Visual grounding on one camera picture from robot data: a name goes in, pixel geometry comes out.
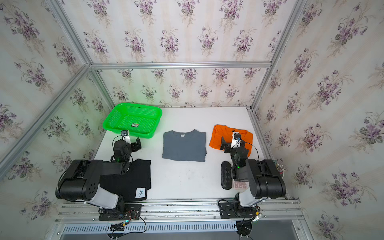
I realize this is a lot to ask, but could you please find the green plastic mesh basket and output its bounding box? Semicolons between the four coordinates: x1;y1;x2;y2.
103;103;163;139

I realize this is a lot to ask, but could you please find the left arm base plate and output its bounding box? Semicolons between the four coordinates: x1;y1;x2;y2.
99;204;142;221

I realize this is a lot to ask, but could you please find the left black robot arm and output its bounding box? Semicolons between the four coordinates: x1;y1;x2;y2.
55;136;142;213

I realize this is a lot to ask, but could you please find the aluminium mounting rail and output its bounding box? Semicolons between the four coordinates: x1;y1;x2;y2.
53;199;305;224

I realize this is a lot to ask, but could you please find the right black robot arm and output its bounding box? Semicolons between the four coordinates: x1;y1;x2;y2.
220;133;287;210

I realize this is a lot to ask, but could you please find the green cup of pencils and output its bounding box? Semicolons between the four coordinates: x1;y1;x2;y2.
275;159;286;178

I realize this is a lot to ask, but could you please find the grey-blue t-shirt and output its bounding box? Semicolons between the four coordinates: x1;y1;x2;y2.
162;130;207;162

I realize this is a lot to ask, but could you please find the orange folded t-shirt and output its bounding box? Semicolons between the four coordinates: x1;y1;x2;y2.
209;125;253;157

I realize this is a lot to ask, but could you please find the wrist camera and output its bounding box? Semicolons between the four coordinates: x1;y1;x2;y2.
121;130;131;144
231;132;242;149

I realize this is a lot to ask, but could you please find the black t-shirt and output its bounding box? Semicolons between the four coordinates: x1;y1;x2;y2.
100;159;152;203

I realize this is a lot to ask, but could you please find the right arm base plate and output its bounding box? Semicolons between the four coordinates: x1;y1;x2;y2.
217;200;261;219

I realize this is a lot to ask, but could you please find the small circuit board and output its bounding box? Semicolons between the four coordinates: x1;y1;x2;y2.
109;223;126;232

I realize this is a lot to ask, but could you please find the pink calculator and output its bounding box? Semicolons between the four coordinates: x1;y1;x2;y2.
233;181;249;191

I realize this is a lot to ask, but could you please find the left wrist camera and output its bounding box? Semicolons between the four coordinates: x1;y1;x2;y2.
121;130;131;144

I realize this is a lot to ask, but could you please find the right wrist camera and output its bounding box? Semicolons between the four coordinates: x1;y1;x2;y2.
231;132;242;149

